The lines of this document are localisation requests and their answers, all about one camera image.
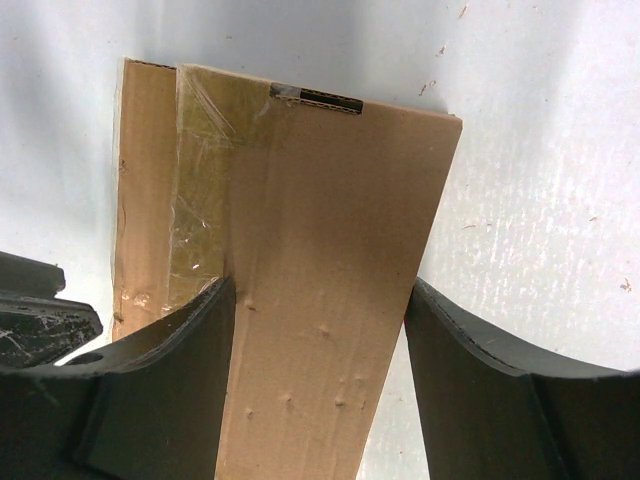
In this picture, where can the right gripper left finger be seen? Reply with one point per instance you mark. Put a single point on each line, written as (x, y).
(148, 406)

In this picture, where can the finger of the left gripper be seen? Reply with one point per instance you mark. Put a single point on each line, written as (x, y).
(37, 327)

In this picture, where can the brown cardboard express box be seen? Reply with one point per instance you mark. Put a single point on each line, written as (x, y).
(318, 207)

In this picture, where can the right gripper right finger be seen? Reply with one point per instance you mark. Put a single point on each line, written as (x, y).
(494, 406)

